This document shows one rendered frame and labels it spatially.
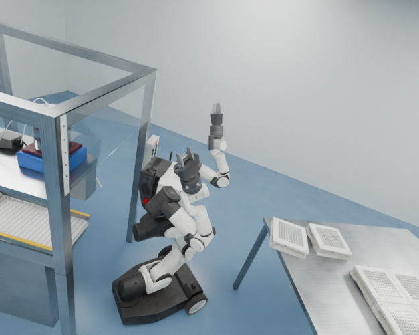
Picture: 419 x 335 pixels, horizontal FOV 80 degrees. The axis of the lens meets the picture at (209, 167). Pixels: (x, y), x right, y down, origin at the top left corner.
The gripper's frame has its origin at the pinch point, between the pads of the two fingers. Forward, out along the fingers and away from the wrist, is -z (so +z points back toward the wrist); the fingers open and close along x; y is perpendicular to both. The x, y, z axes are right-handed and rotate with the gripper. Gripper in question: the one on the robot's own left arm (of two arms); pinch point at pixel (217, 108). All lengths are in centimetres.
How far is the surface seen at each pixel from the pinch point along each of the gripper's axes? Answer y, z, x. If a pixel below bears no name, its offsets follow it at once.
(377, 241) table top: -133, 107, 24
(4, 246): 120, 69, 5
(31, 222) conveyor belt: 109, 62, -5
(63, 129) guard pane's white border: 78, 8, 53
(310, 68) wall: -217, -60, -166
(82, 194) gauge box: 80, 45, 9
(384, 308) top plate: -73, 111, 73
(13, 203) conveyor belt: 121, 55, -19
